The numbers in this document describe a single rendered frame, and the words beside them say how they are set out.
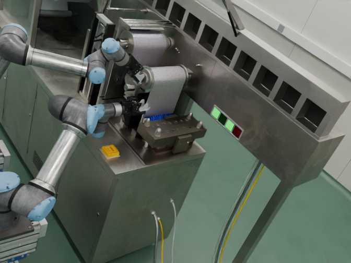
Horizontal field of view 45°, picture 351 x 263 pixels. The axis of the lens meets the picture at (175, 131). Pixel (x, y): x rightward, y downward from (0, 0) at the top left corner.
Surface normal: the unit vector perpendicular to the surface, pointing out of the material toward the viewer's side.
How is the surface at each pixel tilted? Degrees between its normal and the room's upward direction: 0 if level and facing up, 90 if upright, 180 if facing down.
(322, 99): 90
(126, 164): 0
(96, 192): 90
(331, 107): 90
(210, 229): 0
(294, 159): 90
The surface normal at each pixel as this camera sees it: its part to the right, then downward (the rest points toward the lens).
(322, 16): -0.75, 0.15
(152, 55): 0.57, 0.62
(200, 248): 0.31, -0.79
